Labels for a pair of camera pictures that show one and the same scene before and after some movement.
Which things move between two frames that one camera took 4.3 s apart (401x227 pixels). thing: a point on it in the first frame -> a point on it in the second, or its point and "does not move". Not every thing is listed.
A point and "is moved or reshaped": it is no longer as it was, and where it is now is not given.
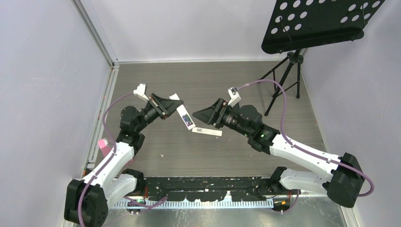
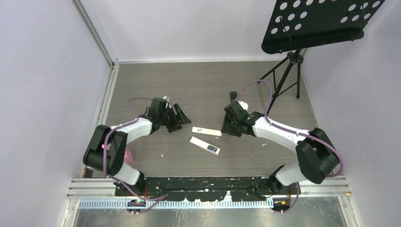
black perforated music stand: [298, 24] does not move
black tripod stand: [293, 58] does not move
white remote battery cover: [207, 131] does not move
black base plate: [213, 188] does not move
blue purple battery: [186, 120] is moved or reshaped
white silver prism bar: [182, 111] -> [203, 144]
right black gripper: [214, 114] -> [226, 127]
